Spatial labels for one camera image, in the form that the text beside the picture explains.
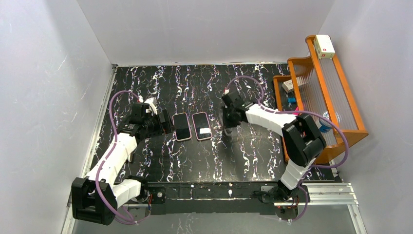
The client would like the white box with red label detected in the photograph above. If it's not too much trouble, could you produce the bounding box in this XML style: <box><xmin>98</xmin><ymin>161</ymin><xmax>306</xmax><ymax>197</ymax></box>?
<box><xmin>313</xmin><ymin>35</ymin><xmax>335</xmax><ymax>59</ymax></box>

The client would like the blue white tape roll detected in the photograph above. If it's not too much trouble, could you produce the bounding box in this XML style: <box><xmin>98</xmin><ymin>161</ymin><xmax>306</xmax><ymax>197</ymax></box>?
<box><xmin>317</xmin><ymin>111</ymin><xmax>333</xmax><ymax>133</ymax></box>

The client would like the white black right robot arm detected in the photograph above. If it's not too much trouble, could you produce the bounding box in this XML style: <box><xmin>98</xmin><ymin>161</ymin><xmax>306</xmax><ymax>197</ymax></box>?
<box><xmin>222</xmin><ymin>91</ymin><xmax>326</xmax><ymax>199</ymax></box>

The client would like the grey white small box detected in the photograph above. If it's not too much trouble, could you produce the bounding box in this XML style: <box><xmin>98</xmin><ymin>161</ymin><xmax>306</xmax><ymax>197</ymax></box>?
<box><xmin>282</xmin><ymin>79</ymin><xmax>294</xmax><ymax>93</ymax></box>

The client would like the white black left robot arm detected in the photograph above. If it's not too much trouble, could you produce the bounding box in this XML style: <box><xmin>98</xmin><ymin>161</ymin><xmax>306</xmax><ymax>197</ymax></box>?
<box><xmin>71</xmin><ymin>98</ymin><xmax>175</xmax><ymax>225</ymax></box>

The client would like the beige phone case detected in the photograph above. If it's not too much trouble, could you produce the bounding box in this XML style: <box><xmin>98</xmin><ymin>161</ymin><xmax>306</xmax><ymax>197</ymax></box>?
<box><xmin>171</xmin><ymin>112</ymin><xmax>192</xmax><ymax>142</ymax></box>

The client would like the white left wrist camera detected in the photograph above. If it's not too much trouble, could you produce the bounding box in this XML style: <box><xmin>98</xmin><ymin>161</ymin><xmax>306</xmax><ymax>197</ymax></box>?
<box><xmin>144</xmin><ymin>97</ymin><xmax>158</xmax><ymax>116</ymax></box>

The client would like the orange wooden shelf rack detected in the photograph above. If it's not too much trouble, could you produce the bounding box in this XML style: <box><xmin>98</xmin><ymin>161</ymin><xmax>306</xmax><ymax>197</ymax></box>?
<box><xmin>273</xmin><ymin>35</ymin><xmax>369</xmax><ymax>146</ymax></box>

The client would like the clear magsafe phone case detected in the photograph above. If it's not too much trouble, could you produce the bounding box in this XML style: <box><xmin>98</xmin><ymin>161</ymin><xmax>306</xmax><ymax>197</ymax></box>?
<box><xmin>223</xmin><ymin>127</ymin><xmax>238</xmax><ymax>137</ymax></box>

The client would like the pink phone case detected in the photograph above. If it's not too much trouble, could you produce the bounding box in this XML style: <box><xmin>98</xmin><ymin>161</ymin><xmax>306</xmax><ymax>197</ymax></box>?
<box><xmin>191</xmin><ymin>112</ymin><xmax>213</xmax><ymax>141</ymax></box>

